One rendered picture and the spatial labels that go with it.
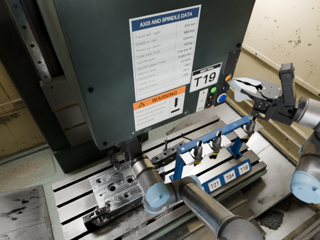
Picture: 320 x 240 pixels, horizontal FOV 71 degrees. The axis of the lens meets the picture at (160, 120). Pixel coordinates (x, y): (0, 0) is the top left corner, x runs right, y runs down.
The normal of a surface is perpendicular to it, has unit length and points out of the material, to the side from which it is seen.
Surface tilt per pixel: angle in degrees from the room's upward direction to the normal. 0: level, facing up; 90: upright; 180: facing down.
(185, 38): 90
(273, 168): 24
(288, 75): 91
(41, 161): 0
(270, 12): 90
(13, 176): 0
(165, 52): 90
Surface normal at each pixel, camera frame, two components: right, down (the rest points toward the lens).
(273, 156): -0.34, -0.48
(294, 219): -0.13, -0.84
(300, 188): -0.61, 0.58
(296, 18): -0.88, 0.34
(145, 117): 0.48, 0.65
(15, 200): 0.37, -0.76
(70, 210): 0.02, -0.68
